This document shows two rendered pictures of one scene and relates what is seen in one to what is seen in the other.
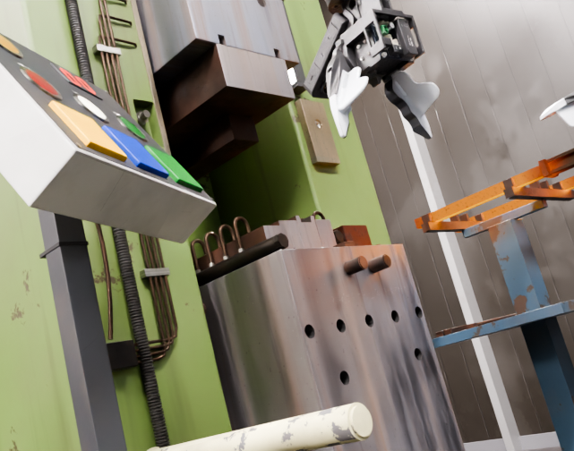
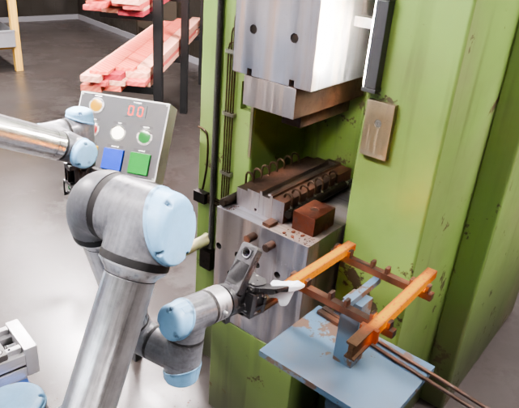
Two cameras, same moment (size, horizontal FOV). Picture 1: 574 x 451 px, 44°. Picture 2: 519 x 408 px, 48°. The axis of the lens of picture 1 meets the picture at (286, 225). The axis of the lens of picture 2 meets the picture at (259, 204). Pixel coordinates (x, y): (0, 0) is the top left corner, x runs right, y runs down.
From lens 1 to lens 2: 2.40 m
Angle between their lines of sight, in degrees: 92
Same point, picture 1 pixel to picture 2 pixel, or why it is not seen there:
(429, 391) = (282, 319)
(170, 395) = not seen: hidden behind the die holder
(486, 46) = not seen: outside the picture
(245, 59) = (261, 87)
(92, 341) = not seen: hidden behind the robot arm
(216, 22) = (248, 59)
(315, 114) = (379, 115)
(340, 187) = (384, 176)
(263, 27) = (287, 61)
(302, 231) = (261, 200)
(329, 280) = (240, 233)
